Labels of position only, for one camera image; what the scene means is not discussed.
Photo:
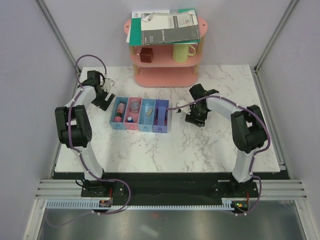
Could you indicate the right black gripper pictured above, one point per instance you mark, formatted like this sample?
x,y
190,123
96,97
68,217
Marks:
x,y
192,118

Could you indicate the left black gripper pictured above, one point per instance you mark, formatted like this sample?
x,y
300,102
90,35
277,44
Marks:
x,y
103,104

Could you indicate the pink cap glue stick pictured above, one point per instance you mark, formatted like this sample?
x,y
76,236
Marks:
x,y
119,114

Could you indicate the light blue bin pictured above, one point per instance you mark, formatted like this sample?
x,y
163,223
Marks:
x,y
115,125
145,123

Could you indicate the clear purple round container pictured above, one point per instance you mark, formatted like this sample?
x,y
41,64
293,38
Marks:
x,y
134,106

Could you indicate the blue glue stick grey cap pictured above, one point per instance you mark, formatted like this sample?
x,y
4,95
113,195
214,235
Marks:
x,y
130,119

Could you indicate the red pen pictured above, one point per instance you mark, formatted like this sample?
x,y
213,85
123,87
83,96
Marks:
x,y
165,123
156,116

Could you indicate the purple blue bin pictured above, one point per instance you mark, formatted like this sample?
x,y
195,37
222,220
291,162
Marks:
x,y
162,104

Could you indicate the beige eraser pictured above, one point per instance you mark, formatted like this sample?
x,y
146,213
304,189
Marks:
x,y
149,112

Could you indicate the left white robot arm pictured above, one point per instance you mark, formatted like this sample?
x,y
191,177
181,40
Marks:
x,y
73,125

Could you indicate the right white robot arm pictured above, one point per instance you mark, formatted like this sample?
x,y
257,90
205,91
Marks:
x,y
248,128

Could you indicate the pink bin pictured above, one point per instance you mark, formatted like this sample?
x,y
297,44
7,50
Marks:
x,y
136,116

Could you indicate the yellow mug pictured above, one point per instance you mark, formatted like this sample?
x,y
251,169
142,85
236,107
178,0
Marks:
x,y
181,52

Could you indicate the brown cube box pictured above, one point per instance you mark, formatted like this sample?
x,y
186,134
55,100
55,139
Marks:
x,y
146,55

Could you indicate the stack of manuals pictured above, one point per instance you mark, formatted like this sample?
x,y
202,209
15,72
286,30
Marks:
x,y
163,27

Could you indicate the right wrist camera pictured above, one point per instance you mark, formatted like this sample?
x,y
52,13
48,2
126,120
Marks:
x,y
183,106

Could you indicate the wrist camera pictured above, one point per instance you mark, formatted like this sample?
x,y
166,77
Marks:
x,y
108,83
183,106

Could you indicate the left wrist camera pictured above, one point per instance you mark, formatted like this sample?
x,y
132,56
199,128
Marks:
x,y
108,83

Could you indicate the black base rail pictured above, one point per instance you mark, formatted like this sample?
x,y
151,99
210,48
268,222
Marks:
x,y
160,188

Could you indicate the light blue cable duct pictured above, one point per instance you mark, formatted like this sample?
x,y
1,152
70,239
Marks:
x,y
96,204

